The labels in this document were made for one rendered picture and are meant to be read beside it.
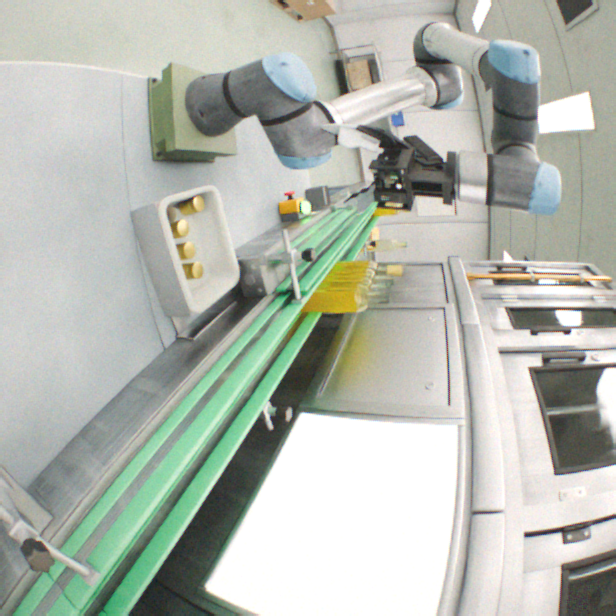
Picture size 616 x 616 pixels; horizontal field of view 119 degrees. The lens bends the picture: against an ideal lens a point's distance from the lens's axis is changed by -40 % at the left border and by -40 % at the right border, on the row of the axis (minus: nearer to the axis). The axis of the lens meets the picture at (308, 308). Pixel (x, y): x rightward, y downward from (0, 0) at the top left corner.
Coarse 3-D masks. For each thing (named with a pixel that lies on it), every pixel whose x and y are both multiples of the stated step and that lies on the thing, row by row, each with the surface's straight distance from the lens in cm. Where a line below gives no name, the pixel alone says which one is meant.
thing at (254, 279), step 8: (248, 256) 71; (256, 256) 69; (240, 264) 70; (248, 264) 69; (256, 264) 68; (240, 272) 71; (248, 272) 70; (256, 272) 68; (264, 272) 69; (240, 280) 72; (248, 280) 70; (256, 280) 69; (264, 280) 69; (248, 288) 72; (256, 288) 70; (264, 288) 69; (248, 296) 73
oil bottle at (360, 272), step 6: (330, 270) 88; (336, 270) 87; (342, 270) 86; (348, 270) 86; (354, 270) 85; (360, 270) 85; (366, 270) 84; (372, 270) 85; (330, 276) 84; (336, 276) 84; (342, 276) 83; (348, 276) 83; (354, 276) 82; (360, 276) 82; (366, 276) 82; (372, 276) 82; (372, 282) 82
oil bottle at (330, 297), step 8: (320, 288) 76; (328, 288) 75; (336, 288) 74; (344, 288) 74; (352, 288) 73; (360, 288) 73; (312, 296) 74; (320, 296) 74; (328, 296) 73; (336, 296) 72; (344, 296) 72; (352, 296) 71; (360, 296) 71; (312, 304) 76; (320, 304) 75; (328, 304) 74; (336, 304) 74; (344, 304) 73; (352, 304) 72; (360, 304) 72; (368, 304) 74
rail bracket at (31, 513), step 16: (0, 464) 42; (0, 480) 40; (16, 480) 44; (0, 496) 38; (16, 496) 43; (32, 496) 45; (0, 512) 32; (16, 512) 33; (32, 512) 45; (48, 512) 46; (16, 528) 32; (32, 528) 33; (32, 544) 29; (48, 544) 36; (32, 560) 29; (48, 560) 30; (64, 560) 37; (96, 576) 39
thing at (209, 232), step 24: (192, 192) 59; (216, 192) 65; (192, 216) 68; (216, 216) 66; (168, 240) 53; (192, 240) 67; (216, 240) 67; (216, 264) 69; (192, 288) 66; (216, 288) 64
